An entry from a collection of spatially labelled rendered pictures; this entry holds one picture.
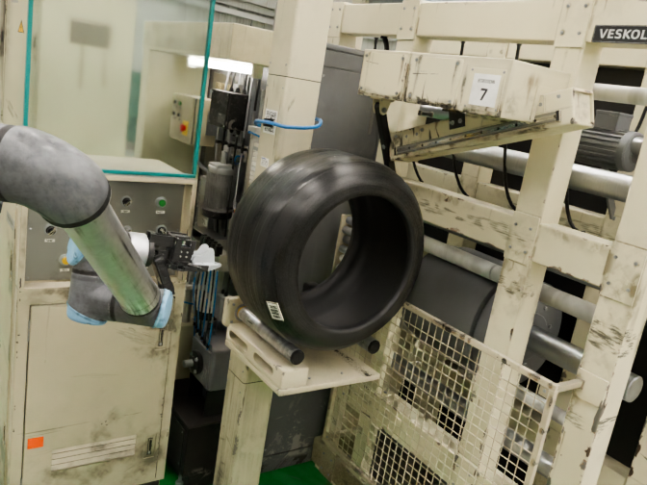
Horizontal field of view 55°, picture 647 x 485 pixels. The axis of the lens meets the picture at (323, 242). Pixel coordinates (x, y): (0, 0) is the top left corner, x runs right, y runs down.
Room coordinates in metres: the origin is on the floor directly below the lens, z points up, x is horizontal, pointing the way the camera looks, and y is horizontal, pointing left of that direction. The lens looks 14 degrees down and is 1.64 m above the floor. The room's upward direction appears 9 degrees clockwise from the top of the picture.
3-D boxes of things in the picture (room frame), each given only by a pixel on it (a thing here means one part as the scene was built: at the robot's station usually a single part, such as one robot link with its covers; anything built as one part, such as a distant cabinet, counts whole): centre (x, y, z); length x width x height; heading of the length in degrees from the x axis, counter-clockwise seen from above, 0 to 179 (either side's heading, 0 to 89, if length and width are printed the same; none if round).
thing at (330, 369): (1.85, 0.01, 0.80); 0.37 x 0.36 x 0.02; 126
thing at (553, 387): (1.86, -0.39, 0.65); 0.90 x 0.02 x 0.70; 36
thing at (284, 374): (1.76, 0.12, 0.84); 0.36 x 0.09 x 0.06; 36
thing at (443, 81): (1.92, -0.30, 1.71); 0.61 x 0.25 x 0.15; 36
